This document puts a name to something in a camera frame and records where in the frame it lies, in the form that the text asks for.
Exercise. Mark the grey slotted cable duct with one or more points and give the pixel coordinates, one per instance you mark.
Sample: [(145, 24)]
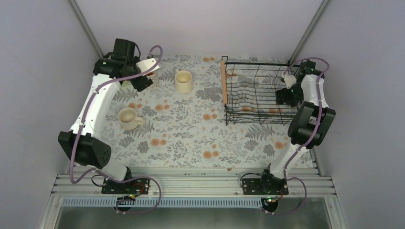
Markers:
[(165, 202)]

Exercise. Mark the aluminium mounting rail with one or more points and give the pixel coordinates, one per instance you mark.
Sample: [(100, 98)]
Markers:
[(197, 182)]

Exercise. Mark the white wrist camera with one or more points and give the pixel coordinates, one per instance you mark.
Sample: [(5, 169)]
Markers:
[(289, 80), (146, 64)]

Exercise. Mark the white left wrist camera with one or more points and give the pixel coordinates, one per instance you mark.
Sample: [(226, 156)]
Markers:
[(146, 64)]

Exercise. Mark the aluminium corner frame post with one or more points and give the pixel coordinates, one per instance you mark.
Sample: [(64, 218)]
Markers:
[(86, 28)]

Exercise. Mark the right aluminium corner post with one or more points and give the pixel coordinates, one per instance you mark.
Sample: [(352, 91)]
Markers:
[(309, 29)]

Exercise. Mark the black wire dish rack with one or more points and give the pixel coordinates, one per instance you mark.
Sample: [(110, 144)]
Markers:
[(249, 92)]

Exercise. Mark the floral patterned table mat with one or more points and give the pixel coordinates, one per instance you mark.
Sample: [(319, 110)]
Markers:
[(188, 130)]

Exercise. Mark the light green mug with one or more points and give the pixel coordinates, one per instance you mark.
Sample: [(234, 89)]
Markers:
[(125, 84)]

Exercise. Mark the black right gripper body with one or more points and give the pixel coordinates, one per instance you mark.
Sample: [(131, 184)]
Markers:
[(296, 94)]

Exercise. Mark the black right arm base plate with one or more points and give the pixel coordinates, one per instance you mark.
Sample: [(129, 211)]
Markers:
[(257, 186)]

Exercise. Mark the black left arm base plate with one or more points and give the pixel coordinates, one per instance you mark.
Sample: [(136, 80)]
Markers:
[(135, 187)]

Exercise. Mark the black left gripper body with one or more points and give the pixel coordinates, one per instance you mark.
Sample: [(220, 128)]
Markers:
[(141, 85)]

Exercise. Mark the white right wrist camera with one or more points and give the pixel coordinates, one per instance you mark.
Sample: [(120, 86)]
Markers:
[(289, 80)]

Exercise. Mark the beige brown mug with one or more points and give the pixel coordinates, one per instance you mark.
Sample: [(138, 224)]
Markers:
[(129, 118)]

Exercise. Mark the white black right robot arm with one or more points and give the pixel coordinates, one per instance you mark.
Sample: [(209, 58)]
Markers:
[(310, 124)]

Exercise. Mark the cream white mug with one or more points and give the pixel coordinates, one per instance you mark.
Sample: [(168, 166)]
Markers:
[(183, 81)]

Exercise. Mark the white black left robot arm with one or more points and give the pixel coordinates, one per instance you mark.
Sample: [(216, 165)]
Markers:
[(82, 143)]

